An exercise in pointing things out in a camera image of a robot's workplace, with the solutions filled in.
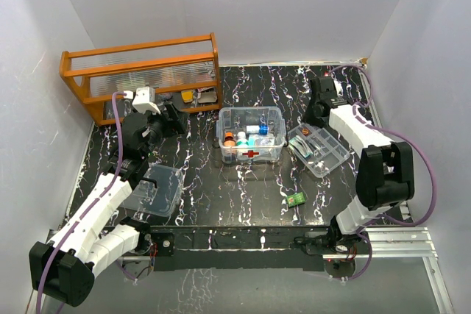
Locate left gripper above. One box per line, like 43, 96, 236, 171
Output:
140, 102, 188, 159

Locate white teal ointment tube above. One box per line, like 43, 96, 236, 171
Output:
288, 135, 313, 158

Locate brown bottle orange cap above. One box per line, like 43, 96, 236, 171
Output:
223, 132, 236, 148

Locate clear divider tray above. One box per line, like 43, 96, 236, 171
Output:
287, 124, 350, 178

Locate white bottle green band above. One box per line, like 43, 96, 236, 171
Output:
236, 131, 249, 146

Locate blue white spray can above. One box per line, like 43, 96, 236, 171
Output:
245, 125, 269, 135

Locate clear first aid box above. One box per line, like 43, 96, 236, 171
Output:
216, 106, 286, 164

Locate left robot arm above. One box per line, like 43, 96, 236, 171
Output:
29, 104, 187, 313

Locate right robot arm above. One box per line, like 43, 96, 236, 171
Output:
302, 76, 414, 253

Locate yellow item on shelf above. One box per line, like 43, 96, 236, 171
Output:
180, 90, 194, 104

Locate cardboard box on shelf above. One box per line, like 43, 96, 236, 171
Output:
196, 88, 218, 104

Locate orange wooden shelf rack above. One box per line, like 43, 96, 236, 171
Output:
59, 33, 223, 126

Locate green small packet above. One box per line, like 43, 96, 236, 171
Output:
286, 192, 306, 207

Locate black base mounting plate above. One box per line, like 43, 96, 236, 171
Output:
150, 226, 368, 271

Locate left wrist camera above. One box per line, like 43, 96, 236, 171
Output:
132, 86, 161, 115

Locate clear box lid with handle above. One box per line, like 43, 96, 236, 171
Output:
121, 163, 184, 218

